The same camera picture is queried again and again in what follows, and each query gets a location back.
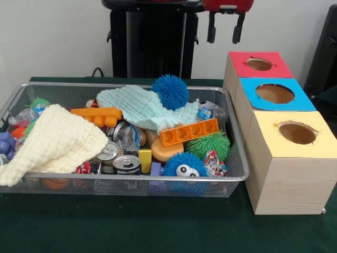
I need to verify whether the pale blue waffle cloth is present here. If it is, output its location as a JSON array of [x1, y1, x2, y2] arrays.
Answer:
[[96, 85, 200, 135]]

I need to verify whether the dark green table cloth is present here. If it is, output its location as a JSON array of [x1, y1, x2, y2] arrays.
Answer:
[[0, 76, 337, 253]]

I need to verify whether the long orange toy brick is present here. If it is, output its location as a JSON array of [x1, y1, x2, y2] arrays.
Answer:
[[160, 118, 220, 147]]

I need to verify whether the crushed clear plastic bottle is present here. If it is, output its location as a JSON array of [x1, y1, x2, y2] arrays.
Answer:
[[196, 100, 228, 130]]

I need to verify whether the shallow clear mesh bin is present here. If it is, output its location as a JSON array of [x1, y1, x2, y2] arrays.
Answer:
[[0, 82, 250, 198]]

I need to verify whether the plain blue spiky ball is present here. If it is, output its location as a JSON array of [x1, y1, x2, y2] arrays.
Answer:
[[152, 74, 189, 111]]

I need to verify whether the wooden box with three holes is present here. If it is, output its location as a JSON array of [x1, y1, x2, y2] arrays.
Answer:
[[223, 51, 337, 215]]

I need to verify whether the cream yellow knitted cloth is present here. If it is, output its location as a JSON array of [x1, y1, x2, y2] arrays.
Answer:
[[0, 104, 109, 187]]

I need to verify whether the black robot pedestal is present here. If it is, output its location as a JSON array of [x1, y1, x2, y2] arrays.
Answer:
[[102, 0, 206, 80]]

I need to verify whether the black upright panel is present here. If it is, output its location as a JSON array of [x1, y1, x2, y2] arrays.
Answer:
[[305, 4, 337, 98]]

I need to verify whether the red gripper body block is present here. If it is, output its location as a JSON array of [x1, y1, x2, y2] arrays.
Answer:
[[203, 0, 254, 13]]

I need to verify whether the silver drink can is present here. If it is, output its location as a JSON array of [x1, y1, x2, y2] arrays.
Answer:
[[95, 141, 123, 164]]

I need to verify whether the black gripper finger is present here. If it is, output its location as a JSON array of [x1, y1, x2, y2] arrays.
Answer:
[[233, 13, 246, 44], [207, 12, 217, 44]]

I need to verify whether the blue spiky ball with eyes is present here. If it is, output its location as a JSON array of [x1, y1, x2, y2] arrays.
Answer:
[[163, 152, 209, 196]]

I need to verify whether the orange toy brick with studs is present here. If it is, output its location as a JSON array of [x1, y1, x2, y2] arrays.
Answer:
[[71, 107, 123, 128]]

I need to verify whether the large green spiky ball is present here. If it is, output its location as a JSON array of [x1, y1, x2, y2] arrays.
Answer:
[[185, 131, 231, 162]]

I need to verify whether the black drink can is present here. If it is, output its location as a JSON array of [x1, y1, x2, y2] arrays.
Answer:
[[113, 154, 142, 176]]

